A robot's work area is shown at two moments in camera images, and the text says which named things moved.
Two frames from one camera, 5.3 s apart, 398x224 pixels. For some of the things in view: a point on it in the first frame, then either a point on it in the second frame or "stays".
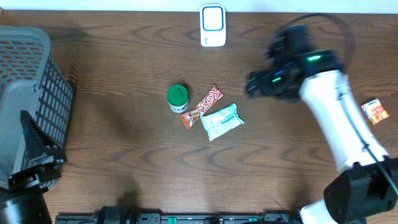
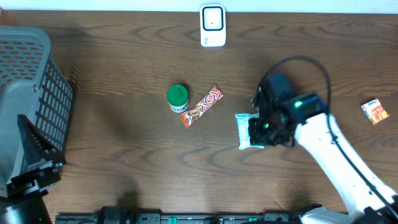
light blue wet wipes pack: x=220 y=122 -> x=244 y=134
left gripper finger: x=38 y=144 stays
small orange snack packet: x=375 y=111 stays
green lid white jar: x=178 y=98 stays
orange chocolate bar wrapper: x=205 y=104 stays
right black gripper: x=262 y=86 -> x=257 y=137
